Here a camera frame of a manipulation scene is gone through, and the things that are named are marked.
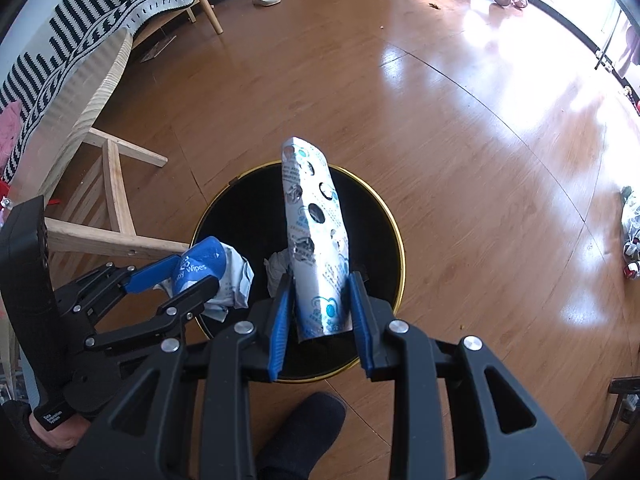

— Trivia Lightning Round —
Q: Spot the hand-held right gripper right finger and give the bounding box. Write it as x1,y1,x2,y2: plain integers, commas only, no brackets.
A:
347,271,586,480

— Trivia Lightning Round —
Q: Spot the person's left forearm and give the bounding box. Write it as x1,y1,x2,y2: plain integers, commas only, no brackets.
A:
0,400,93,466

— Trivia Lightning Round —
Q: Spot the black white striped sofa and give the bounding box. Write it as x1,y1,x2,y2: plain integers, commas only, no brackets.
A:
0,0,198,186

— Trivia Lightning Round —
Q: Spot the white green toy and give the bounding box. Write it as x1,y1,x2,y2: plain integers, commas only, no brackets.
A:
620,186,640,261

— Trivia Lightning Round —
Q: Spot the wooden sofa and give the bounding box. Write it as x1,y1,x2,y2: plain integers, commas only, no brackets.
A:
132,0,223,68

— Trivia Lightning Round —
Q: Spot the blue white baby wipes packet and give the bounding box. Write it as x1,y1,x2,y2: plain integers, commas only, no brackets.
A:
155,236,255,323

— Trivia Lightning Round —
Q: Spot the black metal stand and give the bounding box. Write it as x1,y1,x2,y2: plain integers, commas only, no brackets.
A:
594,7,626,72

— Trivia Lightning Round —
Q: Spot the person's black socked foot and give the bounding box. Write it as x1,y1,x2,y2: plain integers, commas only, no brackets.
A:
256,392,347,480

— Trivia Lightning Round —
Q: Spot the pink fleece blanket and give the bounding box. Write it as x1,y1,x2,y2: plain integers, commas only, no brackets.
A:
0,100,23,171

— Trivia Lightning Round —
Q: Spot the blue white patterned wrapper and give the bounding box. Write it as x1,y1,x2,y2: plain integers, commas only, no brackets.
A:
280,136,352,345

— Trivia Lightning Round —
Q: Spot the black gold-rimmed trash bin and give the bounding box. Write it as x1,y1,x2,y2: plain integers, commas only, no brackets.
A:
191,160,407,382

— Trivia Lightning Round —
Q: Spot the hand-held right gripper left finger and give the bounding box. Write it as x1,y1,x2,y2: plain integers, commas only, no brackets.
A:
60,272,296,480

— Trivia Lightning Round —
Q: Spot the black metal chair frame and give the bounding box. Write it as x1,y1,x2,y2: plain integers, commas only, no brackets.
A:
582,377,640,466

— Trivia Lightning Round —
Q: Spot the white tissue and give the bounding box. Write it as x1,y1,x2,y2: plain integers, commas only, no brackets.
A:
263,250,296,298

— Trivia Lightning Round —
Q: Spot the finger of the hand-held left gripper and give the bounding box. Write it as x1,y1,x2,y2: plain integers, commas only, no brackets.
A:
82,279,222,356
55,254,185,331

